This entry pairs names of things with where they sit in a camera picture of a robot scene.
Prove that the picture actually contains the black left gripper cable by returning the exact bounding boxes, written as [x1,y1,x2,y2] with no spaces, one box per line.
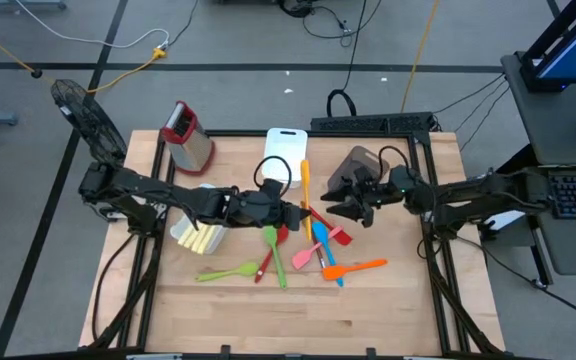
[252,155,293,199]

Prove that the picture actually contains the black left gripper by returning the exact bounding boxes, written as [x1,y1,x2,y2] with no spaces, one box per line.
[225,178,303,232]

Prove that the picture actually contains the grey computer desk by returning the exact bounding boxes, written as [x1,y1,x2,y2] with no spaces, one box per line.
[500,52,576,276]

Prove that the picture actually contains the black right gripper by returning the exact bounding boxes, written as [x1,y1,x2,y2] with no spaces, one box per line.
[320,167,412,229]

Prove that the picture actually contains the grey translucent plastic bin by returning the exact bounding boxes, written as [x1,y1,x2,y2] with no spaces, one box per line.
[326,144,391,194]

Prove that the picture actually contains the black aluminium table frame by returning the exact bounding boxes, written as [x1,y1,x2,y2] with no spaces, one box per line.
[78,128,507,360]

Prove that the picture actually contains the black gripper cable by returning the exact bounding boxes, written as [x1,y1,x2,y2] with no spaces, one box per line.
[377,144,414,177]
[252,155,293,199]

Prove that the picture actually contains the pink silicone spatula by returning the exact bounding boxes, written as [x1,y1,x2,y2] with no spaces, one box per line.
[290,224,344,271]

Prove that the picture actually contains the small white cutlery tray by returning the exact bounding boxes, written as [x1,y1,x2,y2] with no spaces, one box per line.
[169,182,229,256]

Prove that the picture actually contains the black floor fan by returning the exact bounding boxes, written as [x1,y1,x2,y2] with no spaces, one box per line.
[50,78,128,175]

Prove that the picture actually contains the white floor cable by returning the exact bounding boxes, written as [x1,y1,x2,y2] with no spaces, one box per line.
[15,0,171,51]

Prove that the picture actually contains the large white plastic bin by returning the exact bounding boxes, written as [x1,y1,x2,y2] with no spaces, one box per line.
[261,127,309,190]

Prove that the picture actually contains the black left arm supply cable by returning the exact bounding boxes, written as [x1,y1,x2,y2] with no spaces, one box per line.
[91,232,137,342]

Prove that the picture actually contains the thick black coiled cable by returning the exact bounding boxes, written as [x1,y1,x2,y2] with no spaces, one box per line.
[325,0,369,120]

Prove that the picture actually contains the blue silicone spatula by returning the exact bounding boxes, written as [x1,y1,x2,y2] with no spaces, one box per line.
[311,221,345,288]

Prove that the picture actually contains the light green silicone spoon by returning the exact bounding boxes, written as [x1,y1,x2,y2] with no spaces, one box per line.
[195,260,260,284]

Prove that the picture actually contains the red silicone spoon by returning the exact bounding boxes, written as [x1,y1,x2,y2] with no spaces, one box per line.
[253,223,291,285]

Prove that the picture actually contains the yellow floor cable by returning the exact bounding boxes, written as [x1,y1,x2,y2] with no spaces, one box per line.
[400,0,442,113]

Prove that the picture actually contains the black perforated box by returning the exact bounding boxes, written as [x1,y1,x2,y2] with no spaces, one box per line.
[310,111,437,134]

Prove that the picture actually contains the orange silicone spatula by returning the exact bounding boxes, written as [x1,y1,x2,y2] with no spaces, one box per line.
[321,258,388,282]

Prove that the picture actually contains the red utensil handle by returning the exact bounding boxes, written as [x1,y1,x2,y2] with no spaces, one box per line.
[309,205,353,247]

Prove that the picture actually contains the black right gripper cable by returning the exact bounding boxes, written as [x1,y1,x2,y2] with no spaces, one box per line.
[377,144,414,177]

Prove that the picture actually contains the black floor cable bundle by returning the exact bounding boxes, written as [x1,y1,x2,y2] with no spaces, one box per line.
[277,0,384,49]

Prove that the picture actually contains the steel box grater red trim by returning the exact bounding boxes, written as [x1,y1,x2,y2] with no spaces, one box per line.
[159,99,217,177]

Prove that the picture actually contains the yellow silicone spatula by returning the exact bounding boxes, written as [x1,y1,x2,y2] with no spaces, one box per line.
[300,158,313,242]

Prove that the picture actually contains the thin black cable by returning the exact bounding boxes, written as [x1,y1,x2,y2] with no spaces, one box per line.
[432,73,507,115]
[460,86,513,152]
[453,81,509,133]
[167,0,200,47]

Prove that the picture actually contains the black floor cable with connector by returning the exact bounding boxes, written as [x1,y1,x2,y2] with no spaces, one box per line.
[455,234,576,327]

